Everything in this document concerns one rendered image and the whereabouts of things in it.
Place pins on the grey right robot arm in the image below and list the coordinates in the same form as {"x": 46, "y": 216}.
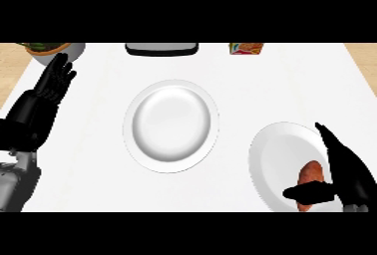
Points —
{"x": 355, "y": 208}

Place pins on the black and grey appliance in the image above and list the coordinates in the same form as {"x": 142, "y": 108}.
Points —
{"x": 161, "y": 49}

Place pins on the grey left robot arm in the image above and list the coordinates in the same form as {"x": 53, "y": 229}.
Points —
{"x": 15, "y": 182}

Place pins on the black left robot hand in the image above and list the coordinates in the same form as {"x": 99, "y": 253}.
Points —
{"x": 34, "y": 109}

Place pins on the orange sweet potato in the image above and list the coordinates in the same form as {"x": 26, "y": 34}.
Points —
{"x": 309, "y": 174}

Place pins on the colourful printed box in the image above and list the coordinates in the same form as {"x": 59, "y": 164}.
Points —
{"x": 245, "y": 48}

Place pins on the large white plate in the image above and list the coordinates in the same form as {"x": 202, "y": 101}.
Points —
{"x": 170, "y": 125}

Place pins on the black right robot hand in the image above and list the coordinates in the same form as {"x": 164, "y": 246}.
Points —
{"x": 350, "y": 179}

